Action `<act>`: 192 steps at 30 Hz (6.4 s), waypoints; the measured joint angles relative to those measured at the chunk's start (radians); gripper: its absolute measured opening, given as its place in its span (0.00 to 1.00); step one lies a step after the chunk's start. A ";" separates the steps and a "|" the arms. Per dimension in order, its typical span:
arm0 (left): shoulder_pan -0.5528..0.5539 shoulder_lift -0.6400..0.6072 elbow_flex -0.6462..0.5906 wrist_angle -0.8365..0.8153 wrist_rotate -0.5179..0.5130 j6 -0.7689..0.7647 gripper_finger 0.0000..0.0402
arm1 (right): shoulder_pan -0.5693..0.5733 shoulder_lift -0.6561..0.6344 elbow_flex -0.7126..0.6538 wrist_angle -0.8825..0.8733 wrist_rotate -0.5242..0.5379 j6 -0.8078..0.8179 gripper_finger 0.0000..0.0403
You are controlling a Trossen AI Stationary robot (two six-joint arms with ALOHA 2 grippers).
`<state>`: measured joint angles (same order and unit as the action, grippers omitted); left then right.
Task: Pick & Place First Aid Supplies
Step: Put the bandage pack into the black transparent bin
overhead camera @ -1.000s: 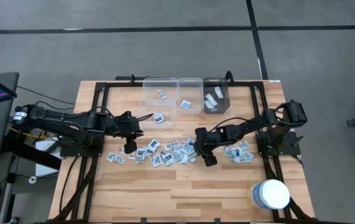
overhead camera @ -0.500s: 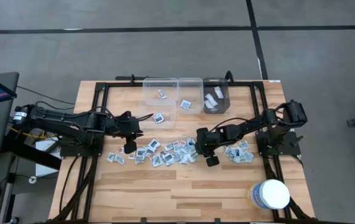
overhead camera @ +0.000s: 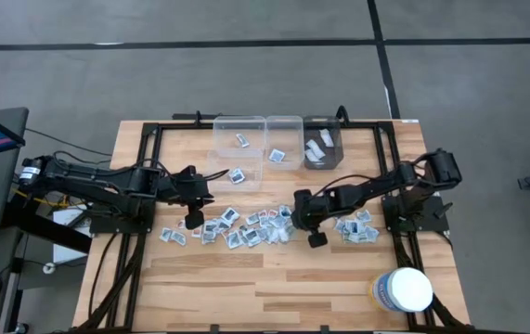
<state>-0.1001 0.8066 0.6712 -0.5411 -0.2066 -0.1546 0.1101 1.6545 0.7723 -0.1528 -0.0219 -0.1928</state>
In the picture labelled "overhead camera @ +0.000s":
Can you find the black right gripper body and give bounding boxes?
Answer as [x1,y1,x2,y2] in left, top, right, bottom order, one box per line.
[291,187,338,250]

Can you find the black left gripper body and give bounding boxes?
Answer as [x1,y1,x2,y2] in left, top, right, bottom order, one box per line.
[170,164,216,231]

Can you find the dark grey plastic bin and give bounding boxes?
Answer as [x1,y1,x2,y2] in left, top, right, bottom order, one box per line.
[302,115,345,171]

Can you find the large clear plastic bin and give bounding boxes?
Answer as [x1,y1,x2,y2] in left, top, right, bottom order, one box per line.
[204,115,266,194]

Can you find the black bar clamp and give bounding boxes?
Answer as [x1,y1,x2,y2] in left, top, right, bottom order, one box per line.
[171,109,247,122]

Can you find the small clear plastic bin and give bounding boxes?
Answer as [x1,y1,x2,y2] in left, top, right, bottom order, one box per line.
[264,115,305,172]

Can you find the black hook clamp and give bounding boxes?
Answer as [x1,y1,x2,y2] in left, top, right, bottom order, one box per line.
[335,105,352,127]

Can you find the white-lidded round jar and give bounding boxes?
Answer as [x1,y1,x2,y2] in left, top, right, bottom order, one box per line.
[368,266,434,314]

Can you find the white box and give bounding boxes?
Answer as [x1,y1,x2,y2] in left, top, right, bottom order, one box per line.
[52,205,90,265]

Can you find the black desk beam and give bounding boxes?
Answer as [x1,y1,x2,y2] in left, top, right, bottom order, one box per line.
[4,199,94,255]

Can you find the black aluminium table frame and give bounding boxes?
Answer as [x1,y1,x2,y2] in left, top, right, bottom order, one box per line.
[71,118,474,334]

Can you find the thin black cable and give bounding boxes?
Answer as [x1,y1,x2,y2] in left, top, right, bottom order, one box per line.
[25,127,113,158]

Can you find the yellow cable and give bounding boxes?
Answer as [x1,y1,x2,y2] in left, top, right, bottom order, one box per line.
[13,188,73,209]

